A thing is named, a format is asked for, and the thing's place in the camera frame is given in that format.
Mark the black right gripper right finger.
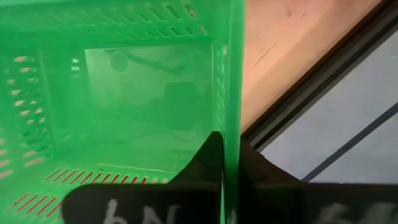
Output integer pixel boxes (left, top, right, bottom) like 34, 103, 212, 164
238, 139, 398, 224

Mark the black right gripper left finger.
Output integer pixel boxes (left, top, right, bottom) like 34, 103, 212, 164
61, 131, 224, 224

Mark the green slotted plastic basket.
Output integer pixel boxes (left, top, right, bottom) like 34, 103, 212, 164
0, 0, 246, 224

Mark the black aluminium table frame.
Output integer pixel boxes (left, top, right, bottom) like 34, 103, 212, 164
241, 0, 398, 153

